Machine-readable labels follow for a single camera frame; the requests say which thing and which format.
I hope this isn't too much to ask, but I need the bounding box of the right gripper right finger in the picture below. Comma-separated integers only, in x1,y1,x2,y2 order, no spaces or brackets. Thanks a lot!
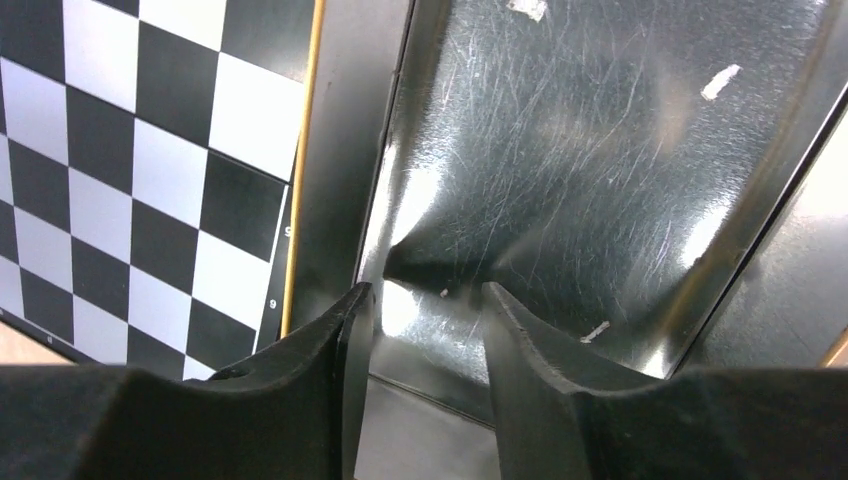
482,282,658,479

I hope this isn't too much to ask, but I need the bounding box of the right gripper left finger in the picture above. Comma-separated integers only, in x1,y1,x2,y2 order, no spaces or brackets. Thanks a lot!
185,283,374,479

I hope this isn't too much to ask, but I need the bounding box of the black white chessboard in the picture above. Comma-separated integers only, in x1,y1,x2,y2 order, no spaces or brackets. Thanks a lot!
1,0,313,379

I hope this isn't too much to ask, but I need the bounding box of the gold metal tin tray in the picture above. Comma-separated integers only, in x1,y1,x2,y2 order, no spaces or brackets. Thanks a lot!
285,0,847,479

